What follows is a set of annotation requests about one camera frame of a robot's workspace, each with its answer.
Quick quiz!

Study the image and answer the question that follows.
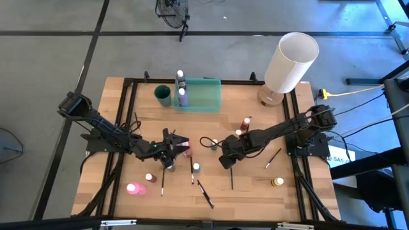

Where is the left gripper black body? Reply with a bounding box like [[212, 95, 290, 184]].
[[150, 127, 176, 169]]

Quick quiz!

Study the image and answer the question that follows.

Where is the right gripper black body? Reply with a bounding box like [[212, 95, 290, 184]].
[[219, 133, 253, 157]]

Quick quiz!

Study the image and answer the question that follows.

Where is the large bright red paint bottle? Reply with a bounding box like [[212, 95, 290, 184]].
[[180, 141, 194, 159]]

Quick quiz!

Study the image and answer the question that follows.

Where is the large purple paint bottle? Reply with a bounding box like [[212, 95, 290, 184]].
[[177, 88, 190, 108]]

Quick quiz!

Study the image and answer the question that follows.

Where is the large dark paint bottle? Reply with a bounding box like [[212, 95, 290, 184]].
[[175, 69, 188, 91]]

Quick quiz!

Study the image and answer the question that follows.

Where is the large pink paint bottle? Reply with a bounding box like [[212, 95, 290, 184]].
[[126, 181, 148, 196]]

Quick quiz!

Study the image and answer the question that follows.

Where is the teal plastic cup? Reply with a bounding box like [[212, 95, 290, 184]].
[[153, 84, 173, 108]]

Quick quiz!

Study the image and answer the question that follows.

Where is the teal translucent plastic bin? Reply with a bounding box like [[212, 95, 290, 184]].
[[172, 78, 222, 113]]

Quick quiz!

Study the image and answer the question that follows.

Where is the white shade table lamp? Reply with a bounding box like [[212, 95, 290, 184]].
[[257, 31, 320, 108]]

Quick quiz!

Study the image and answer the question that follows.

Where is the white printed sign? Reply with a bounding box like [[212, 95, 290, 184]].
[[326, 145, 356, 169]]

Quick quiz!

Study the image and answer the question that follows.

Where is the black floor fan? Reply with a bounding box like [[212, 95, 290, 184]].
[[155, 0, 191, 43]]

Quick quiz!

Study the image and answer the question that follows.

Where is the black bar with silver brackets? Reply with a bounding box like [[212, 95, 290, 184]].
[[0, 215, 409, 230]]

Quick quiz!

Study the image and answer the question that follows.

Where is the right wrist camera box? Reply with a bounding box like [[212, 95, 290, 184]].
[[219, 152, 240, 171]]

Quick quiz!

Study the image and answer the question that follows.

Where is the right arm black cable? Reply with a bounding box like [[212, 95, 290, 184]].
[[199, 136, 224, 153]]

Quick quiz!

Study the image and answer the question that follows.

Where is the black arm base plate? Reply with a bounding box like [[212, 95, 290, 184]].
[[284, 130, 332, 158], [85, 127, 132, 153]]

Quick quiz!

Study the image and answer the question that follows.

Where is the black aluminium table frame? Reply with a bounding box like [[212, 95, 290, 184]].
[[72, 70, 343, 224]]

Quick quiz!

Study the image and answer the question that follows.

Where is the black floor cable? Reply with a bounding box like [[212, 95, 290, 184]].
[[0, 127, 25, 164], [335, 92, 386, 118]]

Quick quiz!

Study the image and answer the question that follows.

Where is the black desk frame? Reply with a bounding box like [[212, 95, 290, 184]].
[[328, 60, 409, 230]]

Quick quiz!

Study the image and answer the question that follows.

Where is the yellow power cable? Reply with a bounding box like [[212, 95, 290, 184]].
[[328, 83, 387, 97]]

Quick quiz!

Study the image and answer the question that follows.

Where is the white cable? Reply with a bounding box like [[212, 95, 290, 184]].
[[366, 103, 409, 127]]

